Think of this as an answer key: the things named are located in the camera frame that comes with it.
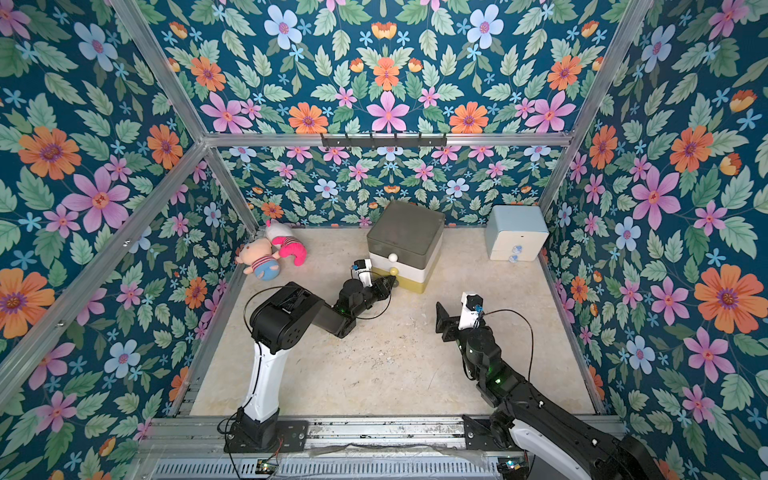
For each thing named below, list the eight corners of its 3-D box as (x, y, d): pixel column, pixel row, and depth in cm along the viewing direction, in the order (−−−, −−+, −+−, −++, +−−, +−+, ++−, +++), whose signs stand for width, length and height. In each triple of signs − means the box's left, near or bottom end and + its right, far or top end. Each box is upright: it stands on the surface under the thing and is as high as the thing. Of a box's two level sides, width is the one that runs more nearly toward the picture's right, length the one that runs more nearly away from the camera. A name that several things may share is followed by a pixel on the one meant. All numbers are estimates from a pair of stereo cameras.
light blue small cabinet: (488, 263, 111) (498, 235, 99) (479, 224, 125) (487, 195, 113) (535, 263, 111) (551, 235, 99) (521, 223, 125) (533, 195, 113)
